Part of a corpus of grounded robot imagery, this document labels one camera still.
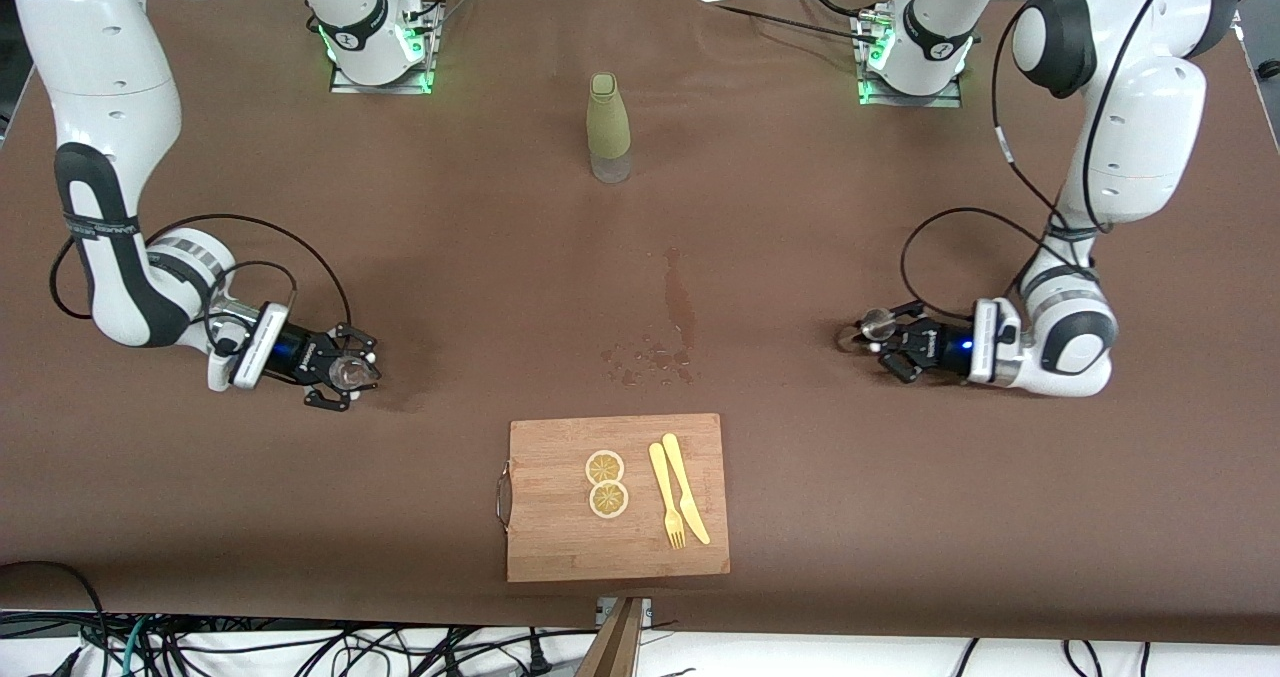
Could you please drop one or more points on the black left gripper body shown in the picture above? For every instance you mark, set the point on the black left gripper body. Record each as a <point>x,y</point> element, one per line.
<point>940,347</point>

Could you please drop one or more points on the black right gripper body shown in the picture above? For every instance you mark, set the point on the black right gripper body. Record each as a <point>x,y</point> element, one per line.
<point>297,353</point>

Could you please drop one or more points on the clear glass shaker cup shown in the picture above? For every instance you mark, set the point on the clear glass shaker cup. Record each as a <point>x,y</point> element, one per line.
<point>352,372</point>

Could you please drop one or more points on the steel jigger measuring cup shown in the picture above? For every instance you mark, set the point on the steel jigger measuring cup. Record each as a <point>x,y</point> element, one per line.
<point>872,327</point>

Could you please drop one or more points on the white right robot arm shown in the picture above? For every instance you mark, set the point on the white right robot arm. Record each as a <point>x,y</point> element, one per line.
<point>110,87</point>

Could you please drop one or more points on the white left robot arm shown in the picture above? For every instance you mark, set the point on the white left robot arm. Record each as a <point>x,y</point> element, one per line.
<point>1140,127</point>

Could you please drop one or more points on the brown table cover sheet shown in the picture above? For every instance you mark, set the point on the brown table cover sheet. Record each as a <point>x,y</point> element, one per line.
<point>900,507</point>

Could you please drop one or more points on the yellow plastic knife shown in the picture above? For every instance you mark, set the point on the yellow plastic knife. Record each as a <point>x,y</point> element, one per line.
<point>684,487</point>

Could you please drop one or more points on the wooden cutting board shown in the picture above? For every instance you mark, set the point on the wooden cutting board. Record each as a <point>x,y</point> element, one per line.
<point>560,537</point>

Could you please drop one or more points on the yellow plastic fork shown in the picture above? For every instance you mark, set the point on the yellow plastic fork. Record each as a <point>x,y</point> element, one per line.
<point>664,492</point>

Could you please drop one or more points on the lemon slice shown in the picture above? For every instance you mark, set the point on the lemon slice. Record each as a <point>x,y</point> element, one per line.
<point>605,467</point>
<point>608,499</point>

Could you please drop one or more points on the green sleeved glass bottle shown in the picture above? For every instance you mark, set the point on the green sleeved glass bottle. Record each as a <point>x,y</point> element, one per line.
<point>609,122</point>

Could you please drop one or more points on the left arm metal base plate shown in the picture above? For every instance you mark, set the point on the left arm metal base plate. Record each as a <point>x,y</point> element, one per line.
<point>955,97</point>

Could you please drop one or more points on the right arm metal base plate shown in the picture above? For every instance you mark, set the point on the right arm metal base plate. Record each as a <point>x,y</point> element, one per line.
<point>420,67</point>

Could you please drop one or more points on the wooden post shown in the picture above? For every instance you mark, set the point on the wooden post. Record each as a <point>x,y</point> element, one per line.
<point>612,647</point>

